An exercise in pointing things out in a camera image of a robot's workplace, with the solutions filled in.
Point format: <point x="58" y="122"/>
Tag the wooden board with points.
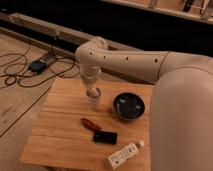
<point x="58" y="138"/>

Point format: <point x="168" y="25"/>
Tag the dark ceramic bowl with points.
<point x="128" y="106"/>

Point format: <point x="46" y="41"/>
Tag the black rectangular box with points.
<point x="105" y="137"/>

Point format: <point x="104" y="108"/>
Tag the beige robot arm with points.
<point x="181" y="107"/>

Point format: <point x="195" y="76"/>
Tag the white sponge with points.
<point x="93" y="93"/>

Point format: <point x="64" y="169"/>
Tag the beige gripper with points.
<point x="89" y="75"/>

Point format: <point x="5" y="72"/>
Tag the long wooden beam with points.
<point x="43" y="28"/>

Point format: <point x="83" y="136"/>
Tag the white labelled bottle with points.
<point x="121" y="156"/>

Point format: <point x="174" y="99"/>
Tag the black power adapter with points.
<point x="37" y="66"/>

